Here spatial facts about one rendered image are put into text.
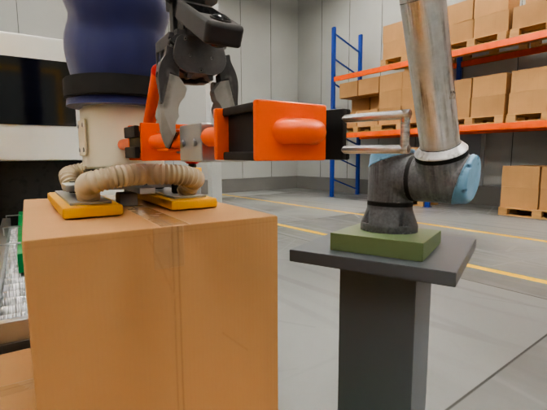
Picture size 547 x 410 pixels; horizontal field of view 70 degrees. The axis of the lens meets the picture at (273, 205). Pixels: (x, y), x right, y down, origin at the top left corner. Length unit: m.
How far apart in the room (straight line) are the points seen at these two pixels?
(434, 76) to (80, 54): 0.84
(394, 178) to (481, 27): 7.34
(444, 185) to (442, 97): 0.25
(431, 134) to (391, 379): 0.78
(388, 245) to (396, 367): 0.42
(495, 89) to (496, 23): 1.12
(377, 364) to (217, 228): 0.91
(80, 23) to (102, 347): 0.60
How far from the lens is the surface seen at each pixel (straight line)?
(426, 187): 1.27
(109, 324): 0.66
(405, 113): 0.36
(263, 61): 12.74
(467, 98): 8.39
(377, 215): 1.33
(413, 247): 1.21
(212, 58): 0.56
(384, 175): 1.32
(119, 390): 0.71
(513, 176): 7.98
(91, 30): 0.89
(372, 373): 1.46
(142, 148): 0.65
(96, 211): 0.76
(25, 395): 1.08
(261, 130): 0.33
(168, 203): 0.82
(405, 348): 1.38
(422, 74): 1.17
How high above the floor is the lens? 1.05
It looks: 7 degrees down
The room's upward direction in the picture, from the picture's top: straight up
